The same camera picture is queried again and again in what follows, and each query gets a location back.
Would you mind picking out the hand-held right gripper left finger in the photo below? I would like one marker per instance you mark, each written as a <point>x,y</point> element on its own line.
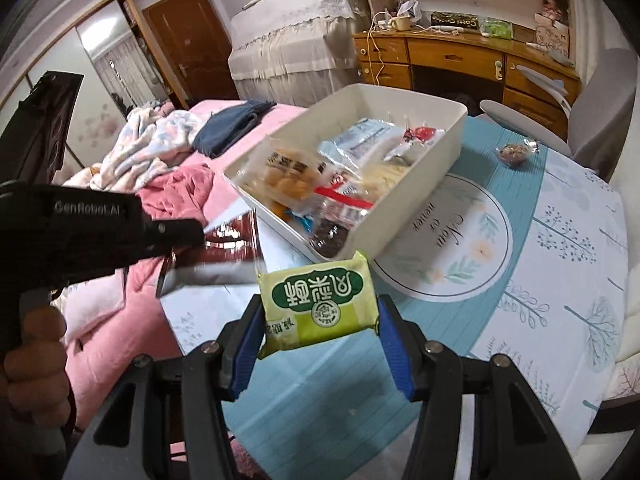
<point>245,355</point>

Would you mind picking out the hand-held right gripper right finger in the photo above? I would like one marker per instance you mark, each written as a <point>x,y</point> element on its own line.
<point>400,360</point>

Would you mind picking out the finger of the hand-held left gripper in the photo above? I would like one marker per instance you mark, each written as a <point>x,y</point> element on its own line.
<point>172,232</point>

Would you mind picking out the brown patterned snack packet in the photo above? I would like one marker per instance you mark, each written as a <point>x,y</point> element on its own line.
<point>220,250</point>

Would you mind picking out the green snack packet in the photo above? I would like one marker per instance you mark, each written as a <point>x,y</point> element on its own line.
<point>320,305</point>

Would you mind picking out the yellow pastry packet orange label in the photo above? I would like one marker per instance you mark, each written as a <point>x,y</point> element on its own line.
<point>287,175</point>

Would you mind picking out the chocolate cake red-strip wrapper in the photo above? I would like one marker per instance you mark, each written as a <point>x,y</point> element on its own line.
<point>327,237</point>

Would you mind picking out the red cookie packet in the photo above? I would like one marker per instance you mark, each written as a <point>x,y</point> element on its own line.
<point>342,179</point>

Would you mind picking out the flaky pastry clear packet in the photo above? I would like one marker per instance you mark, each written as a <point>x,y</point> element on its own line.
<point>385,172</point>

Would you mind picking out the white plastic storage tray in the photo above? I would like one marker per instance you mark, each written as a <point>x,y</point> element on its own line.
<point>440,160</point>

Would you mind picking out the large white blue packet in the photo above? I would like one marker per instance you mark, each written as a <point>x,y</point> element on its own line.
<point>360,137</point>

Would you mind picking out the nut bar red-end wrapper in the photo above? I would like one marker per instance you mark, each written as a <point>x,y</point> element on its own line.
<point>420,134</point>

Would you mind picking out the person's left hand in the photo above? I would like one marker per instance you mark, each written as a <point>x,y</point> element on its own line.
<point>35,360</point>

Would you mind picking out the pink fleece garment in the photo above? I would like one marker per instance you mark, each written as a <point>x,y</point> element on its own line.
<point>175,190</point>

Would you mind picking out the pink quilt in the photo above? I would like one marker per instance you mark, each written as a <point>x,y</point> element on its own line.
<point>140,320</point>

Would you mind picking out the pastel floral blanket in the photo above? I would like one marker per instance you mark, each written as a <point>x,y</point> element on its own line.
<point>150,140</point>

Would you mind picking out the orange snack packet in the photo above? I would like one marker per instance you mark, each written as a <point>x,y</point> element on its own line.
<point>282,208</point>

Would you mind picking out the navy folded cloth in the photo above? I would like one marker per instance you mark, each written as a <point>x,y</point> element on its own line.
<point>230,125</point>

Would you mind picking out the blue snack packet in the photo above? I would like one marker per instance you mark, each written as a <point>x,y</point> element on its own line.
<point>305,222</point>

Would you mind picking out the teal white printed tablecloth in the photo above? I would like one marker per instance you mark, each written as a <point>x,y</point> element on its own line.
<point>500,260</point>

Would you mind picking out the sliding mirror wardrobe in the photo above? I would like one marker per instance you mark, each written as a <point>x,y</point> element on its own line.
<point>107,60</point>

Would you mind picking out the brown wooden door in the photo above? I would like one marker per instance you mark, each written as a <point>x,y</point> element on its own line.
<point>185,35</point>

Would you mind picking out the lace-covered piano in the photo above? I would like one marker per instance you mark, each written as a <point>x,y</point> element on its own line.
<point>295,35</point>

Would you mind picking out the nut cake in clear wrapper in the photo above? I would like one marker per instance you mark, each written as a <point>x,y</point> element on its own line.
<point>515,152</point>

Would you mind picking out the yellow mug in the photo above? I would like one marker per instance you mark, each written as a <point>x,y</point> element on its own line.
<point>400,23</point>

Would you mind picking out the wooden desk with drawers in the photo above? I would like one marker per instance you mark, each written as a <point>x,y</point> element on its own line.
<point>450,52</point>

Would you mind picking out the white plastic bag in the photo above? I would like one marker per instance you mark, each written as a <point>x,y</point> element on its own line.
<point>407,8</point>

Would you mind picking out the white handheld device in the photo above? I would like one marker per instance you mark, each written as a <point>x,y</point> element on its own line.
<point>447,30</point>

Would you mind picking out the grey office chair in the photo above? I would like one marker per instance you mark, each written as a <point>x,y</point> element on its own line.
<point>600,90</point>

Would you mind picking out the grey pouch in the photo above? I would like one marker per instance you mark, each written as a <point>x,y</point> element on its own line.
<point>557,56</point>

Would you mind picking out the dark printed packet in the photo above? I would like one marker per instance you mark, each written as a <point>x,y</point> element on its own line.
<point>452,20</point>

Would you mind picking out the green plastic bag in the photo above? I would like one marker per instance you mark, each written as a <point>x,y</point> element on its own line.
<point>495,27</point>

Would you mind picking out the printed beige box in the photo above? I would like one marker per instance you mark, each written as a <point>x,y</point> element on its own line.
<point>552,37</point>

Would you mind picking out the brown-haired doll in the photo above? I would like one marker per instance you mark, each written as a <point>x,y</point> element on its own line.
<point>552,5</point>

